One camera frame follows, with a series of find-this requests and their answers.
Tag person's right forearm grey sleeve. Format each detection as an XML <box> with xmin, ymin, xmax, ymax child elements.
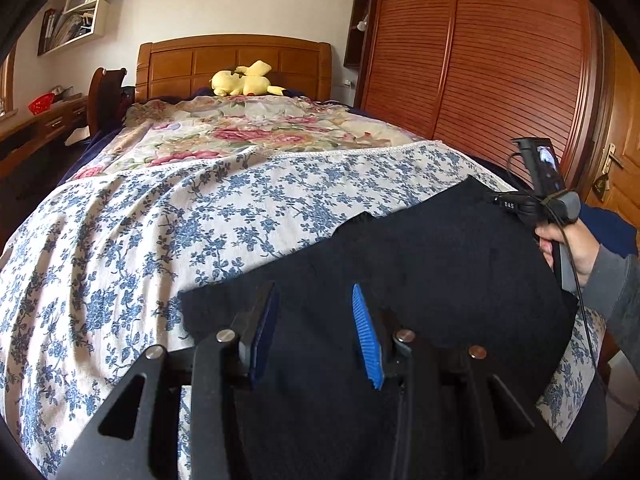
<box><xmin>580</xmin><ymin>242</ymin><xmax>640</xmax><ymax>358</ymax></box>

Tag wooden slatted wardrobe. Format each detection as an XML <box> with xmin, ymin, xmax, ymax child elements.
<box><xmin>360</xmin><ymin>0</ymin><xmax>608</xmax><ymax>206</ymax></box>

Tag blue floral bed sheet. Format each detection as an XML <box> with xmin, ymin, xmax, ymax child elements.
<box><xmin>0</xmin><ymin>140</ymin><xmax>608</xmax><ymax>478</ymax></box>

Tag navy blue cloth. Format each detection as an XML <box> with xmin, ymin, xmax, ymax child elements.
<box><xmin>581</xmin><ymin>205</ymin><xmax>640</xmax><ymax>259</ymax></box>

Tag open wooden shelf unit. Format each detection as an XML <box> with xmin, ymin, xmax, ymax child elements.
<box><xmin>344</xmin><ymin>0</ymin><xmax>382</xmax><ymax>69</ymax></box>

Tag black coat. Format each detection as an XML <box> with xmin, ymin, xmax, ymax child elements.
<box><xmin>177</xmin><ymin>176</ymin><xmax>581</xmax><ymax>480</ymax></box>

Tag wooden chair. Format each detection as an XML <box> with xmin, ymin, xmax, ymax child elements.
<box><xmin>87</xmin><ymin>66</ymin><xmax>129</xmax><ymax>134</ymax></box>

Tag wooden desk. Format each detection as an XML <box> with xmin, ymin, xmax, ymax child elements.
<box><xmin>0</xmin><ymin>92</ymin><xmax>92</xmax><ymax>247</ymax></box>

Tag yellow plush toy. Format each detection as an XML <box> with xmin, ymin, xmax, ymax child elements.
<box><xmin>210</xmin><ymin>60</ymin><xmax>287</xmax><ymax>98</ymax></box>

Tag person's right hand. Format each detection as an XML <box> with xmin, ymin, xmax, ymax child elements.
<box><xmin>534</xmin><ymin>220</ymin><xmax>601</xmax><ymax>288</ymax></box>

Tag red basket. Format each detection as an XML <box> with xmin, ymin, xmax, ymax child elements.
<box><xmin>27</xmin><ymin>92</ymin><xmax>56</xmax><ymax>114</ymax></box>

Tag wooden bed headboard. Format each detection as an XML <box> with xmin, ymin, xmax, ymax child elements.
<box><xmin>135</xmin><ymin>35</ymin><xmax>333</xmax><ymax>104</ymax></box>

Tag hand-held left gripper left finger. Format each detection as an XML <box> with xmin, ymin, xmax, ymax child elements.
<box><xmin>55</xmin><ymin>280</ymin><xmax>281</xmax><ymax>480</ymax></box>

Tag white wall shelf with books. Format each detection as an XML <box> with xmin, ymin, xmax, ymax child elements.
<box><xmin>37</xmin><ymin>0</ymin><xmax>119</xmax><ymax>57</ymax></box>

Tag wooden door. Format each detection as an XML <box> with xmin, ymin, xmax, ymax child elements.
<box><xmin>582</xmin><ymin>25</ymin><xmax>640</xmax><ymax>227</ymax></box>

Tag pink floral quilt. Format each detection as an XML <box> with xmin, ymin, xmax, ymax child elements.
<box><xmin>65</xmin><ymin>95</ymin><xmax>432</xmax><ymax>183</ymax></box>

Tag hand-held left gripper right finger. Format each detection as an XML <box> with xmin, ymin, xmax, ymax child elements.
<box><xmin>351</xmin><ymin>283</ymin><xmax>571</xmax><ymax>480</ymax></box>

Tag brass door handle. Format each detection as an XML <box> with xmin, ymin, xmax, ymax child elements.
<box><xmin>592</xmin><ymin>142</ymin><xmax>626</xmax><ymax>199</ymax></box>

